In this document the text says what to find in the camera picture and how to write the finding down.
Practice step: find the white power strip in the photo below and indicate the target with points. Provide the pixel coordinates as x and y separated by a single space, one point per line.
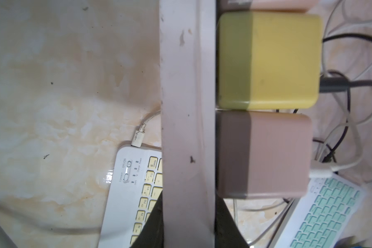
188 111

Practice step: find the yellow USB charger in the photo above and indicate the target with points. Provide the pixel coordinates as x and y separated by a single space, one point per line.
268 60

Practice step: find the green wireless keyboard centre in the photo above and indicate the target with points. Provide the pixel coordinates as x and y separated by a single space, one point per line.
318 219

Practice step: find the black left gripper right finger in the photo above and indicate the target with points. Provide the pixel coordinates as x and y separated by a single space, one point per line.
227 234

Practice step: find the yellow wireless keyboard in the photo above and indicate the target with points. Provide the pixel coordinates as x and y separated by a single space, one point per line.
137 182

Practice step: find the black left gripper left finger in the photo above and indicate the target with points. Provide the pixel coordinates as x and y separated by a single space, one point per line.
152 235

